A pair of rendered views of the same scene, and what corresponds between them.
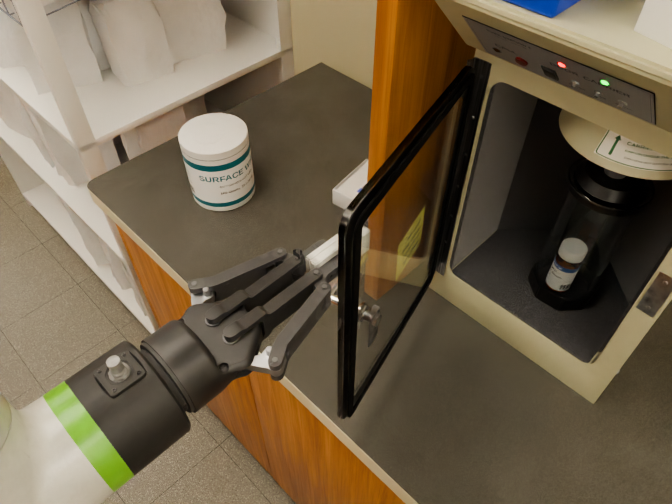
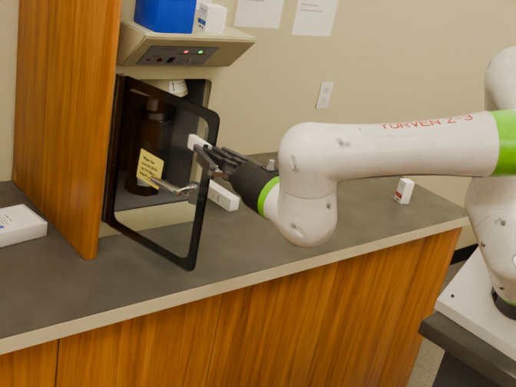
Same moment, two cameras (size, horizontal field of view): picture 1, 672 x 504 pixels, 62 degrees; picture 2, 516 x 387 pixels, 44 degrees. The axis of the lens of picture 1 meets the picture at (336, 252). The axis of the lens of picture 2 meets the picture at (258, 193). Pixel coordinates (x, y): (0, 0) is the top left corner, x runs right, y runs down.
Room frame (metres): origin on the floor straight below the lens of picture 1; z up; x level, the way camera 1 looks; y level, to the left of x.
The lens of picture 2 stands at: (0.20, 1.30, 1.79)
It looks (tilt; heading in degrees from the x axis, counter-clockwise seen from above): 23 degrees down; 271
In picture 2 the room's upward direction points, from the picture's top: 12 degrees clockwise
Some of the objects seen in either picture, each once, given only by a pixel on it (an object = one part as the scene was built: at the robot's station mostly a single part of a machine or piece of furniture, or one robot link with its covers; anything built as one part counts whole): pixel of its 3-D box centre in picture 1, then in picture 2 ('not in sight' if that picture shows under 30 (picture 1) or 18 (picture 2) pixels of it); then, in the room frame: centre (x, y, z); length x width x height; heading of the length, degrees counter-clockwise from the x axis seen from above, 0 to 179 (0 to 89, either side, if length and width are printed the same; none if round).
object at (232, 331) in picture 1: (276, 310); (228, 161); (0.30, 0.05, 1.31); 0.11 x 0.01 x 0.04; 133
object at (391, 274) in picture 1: (400, 257); (157, 174); (0.47, -0.08, 1.19); 0.30 x 0.01 x 0.40; 149
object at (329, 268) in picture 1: (332, 278); not in sight; (0.34, 0.00, 1.31); 0.05 x 0.03 x 0.01; 135
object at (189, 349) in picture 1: (207, 347); (243, 175); (0.26, 0.11, 1.31); 0.09 x 0.08 x 0.07; 135
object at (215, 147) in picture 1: (218, 162); not in sight; (0.87, 0.23, 1.01); 0.13 x 0.13 x 0.15
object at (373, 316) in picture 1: (370, 325); not in sight; (0.37, -0.04, 1.18); 0.02 x 0.02 x 0.06; 59
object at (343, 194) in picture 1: (381, 196); (5, 226); (0.84, -0.09, 0.96); 0.16 x 0.12 x 0.04; 53
